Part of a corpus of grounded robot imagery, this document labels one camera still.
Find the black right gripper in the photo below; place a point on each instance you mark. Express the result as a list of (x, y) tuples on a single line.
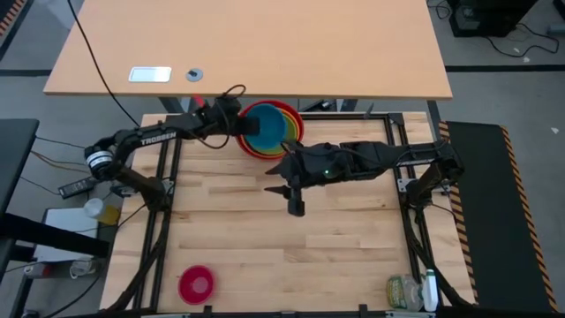
[(306, 165)]

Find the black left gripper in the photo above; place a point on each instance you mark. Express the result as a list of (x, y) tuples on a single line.
[(226, 124)]

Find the blue bowl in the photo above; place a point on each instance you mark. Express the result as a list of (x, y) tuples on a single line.
[(270, 126)]

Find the green bowl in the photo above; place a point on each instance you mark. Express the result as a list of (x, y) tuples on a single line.
[(289, 121)]

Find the orange bowl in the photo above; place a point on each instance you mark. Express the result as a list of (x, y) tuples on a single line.
[(296, 120)]

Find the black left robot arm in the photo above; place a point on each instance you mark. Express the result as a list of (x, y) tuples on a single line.
[(150, 134)]

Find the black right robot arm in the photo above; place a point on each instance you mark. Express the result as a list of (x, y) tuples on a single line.
[(388, 159)]

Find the large red bowl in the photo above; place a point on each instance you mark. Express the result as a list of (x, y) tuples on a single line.
[(301, 124)]

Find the grey desk grommet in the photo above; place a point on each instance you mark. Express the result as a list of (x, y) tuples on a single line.
[(194, 74)]

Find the beige wooden desk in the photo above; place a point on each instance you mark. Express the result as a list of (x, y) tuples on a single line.
[(265, 40)]

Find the white flat rectangular device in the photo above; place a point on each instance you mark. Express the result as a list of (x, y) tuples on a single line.
[(150, 74)]

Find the small pink bowl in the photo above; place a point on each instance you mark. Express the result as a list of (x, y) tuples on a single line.
[(197, 285)]

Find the green-labelled clear bottle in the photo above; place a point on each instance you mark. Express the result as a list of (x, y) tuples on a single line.
[(399, 292)]

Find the plastic bottle yellow liquid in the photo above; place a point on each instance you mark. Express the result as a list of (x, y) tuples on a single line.
[(102, 211)]

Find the black power adapter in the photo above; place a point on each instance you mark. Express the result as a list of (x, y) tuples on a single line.
[(77, 187)]

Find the white spray bottle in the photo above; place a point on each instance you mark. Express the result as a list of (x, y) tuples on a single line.
[(430, 291)]

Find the white box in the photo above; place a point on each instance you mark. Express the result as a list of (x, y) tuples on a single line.
[(66, 229)]

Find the black hazard-striped floor mat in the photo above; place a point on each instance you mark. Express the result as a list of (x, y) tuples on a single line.
[(490, 247)]

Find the black side desk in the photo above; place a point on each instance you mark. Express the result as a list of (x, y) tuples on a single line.
[(13, 154)]

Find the white power strip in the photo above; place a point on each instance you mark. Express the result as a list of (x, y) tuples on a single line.
[(57, 269)]

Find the black computer tower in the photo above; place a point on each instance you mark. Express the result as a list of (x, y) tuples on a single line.
[(490, 17)]

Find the black aluminium table frame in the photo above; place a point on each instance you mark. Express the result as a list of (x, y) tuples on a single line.
[(171, 229)]

